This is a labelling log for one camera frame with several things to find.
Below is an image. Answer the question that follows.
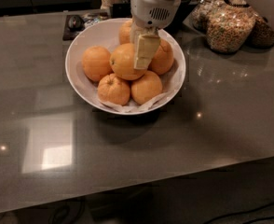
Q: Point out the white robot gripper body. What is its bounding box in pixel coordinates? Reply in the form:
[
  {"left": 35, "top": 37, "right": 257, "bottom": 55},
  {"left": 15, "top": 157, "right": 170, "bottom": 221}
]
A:
[{"left": 130, "top": 0, "right": 181, "bottom": 35}]

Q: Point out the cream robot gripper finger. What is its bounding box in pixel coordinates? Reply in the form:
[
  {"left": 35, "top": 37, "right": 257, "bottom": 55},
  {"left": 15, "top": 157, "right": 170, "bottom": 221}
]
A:
[{"left": 134, "top": 28, "right": 160, "bottom": 70}]

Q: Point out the orange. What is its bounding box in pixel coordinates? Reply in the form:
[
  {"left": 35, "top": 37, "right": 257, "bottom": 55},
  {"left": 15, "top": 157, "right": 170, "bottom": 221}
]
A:
[
  {"left": 81, "top": 46, "right": 112, "bottom": 82},
  {"left": 97, "top": 73, "right": 130, "bottom": 105},
  {"left": 118, "top": 20, "right": 132, "bottom": 44},
  {"left": 110, "top": 43, "right": 146, "bottom": 80},
  {"left": 130, "top": 71, "right": 163, "bottom": 105},
  {"left": 149, "top": 39, "right": 174, "bottom": 75}
]

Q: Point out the white ceramic bowl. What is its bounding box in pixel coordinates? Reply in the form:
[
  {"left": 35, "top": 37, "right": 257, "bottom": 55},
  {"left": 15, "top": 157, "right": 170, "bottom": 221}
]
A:
[{"left": 65, "top": 18, "right": 180, "bottom": 110}]

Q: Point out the white paper bowl liner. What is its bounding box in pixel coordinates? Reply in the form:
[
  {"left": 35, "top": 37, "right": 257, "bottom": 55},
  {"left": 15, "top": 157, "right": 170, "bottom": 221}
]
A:
[{"left": 97, "top": 36, "right": 185, "bottom": 115}]

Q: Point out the black laptop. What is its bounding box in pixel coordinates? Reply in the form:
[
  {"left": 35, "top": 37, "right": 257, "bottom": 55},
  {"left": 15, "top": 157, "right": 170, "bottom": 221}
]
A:
[{"left": 110, "top": 3, "right": 131, "bottom": 18}]

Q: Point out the small glass jar behind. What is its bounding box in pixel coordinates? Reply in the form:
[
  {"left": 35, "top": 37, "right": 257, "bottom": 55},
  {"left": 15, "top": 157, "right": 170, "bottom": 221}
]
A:
[{"left": 191, "top": 0, "right": 224, "bottom": 32}]

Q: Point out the crumpled plastic wrapper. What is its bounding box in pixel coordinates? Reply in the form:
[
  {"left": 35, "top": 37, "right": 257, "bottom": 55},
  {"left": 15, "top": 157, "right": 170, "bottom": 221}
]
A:
[{"left": 82, "top": 12, "right": 109, "bottom": 28}]

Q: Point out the black computer mouse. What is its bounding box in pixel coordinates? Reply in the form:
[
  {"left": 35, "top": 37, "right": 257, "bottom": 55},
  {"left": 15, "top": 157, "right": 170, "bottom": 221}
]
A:
[{"left": 67, "top": 15, "right": 84, "bottom": 31}]

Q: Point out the large glass cereal jar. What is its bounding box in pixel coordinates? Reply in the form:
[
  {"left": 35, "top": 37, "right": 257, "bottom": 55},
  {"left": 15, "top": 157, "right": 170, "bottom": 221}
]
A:
[{"left": 206, "top": 0, "right": 255, "bottom": 54}]

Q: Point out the black mouse pad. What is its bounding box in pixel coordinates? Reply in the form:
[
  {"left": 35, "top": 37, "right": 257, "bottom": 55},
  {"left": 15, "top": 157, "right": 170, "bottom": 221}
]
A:
[{"left": 62, "top": 15, "right": 86, "bottom": 41}]

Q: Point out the dark glass snack jar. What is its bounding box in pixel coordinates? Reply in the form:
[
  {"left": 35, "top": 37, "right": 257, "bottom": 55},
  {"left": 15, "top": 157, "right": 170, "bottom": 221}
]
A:
[{"left": 247, "top": 12, "right": 274, "bottom": 49}]

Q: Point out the black floor cable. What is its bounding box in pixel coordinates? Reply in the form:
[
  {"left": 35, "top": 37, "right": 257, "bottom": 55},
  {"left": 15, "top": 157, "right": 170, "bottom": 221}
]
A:
[{"left": 201, "top": 199, "right": 274, "bottom": 224}]

